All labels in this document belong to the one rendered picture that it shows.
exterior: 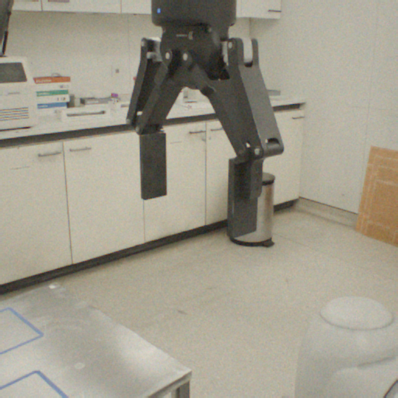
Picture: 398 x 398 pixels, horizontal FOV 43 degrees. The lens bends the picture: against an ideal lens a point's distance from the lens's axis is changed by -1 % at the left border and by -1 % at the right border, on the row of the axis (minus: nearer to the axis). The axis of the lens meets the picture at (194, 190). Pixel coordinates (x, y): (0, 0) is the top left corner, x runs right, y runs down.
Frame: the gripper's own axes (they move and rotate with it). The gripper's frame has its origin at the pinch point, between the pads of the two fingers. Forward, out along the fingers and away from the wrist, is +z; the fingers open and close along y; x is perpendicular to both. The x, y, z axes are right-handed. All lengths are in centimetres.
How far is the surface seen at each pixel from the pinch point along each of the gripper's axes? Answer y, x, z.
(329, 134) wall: 193, -289, 54
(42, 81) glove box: 259, -93, 9
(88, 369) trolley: 30.9, -2.1, 38.1
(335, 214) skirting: 182, -289, 116
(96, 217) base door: 219, -102, 87
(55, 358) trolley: 37, 1, 38
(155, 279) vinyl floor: 186, -121, 120
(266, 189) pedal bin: 180, -207, 80
